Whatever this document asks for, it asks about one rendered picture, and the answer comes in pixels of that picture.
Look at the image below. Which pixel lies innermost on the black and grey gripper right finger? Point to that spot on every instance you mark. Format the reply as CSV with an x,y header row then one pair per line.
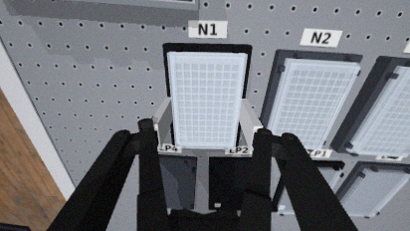
x,y
314,203

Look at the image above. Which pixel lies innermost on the white button panel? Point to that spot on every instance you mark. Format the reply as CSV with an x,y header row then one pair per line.
x,y
172,4

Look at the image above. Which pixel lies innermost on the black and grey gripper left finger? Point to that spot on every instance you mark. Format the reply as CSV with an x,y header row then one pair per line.
x,y
90,206

